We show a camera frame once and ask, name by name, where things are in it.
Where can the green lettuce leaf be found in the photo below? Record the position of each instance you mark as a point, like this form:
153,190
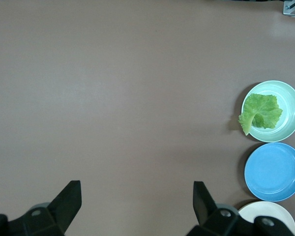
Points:
260,108

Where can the cream round plate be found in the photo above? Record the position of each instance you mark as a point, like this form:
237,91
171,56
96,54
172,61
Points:
268,210

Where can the blue round plate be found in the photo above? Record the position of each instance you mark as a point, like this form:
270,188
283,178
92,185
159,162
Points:
273,172

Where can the light green round plate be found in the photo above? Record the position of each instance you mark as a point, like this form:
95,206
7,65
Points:
290,105

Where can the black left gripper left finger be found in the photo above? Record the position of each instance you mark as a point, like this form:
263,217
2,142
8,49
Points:
64,204

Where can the aluminium profile camera mount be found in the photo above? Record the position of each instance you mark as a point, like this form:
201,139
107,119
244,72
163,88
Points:
292,7

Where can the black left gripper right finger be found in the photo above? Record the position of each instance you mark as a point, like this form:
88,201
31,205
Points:
204,206

